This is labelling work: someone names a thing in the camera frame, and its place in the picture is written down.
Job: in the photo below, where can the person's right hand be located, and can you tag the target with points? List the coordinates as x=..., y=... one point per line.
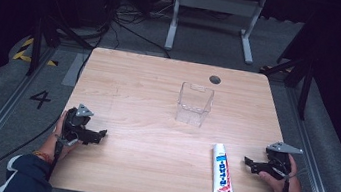
x=290, y=188

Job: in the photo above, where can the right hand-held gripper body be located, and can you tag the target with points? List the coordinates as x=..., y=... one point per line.
x=280, y=163

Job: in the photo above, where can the clear plastic container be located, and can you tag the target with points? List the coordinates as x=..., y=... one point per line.
x=193, y=107

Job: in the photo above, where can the person's left hand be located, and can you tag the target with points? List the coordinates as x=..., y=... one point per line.
x=55, y=140

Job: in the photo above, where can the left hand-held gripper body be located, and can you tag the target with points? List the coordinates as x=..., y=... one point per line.
x=74, y=126

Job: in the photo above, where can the white toothpaste tube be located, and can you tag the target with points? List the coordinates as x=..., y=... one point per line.
x=222, y=170

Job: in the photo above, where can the black tripod stand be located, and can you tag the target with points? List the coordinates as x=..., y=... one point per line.
x=304, y=91
x=36, y=47

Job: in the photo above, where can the grey metal table frame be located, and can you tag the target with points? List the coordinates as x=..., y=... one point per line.
x=218, y=3

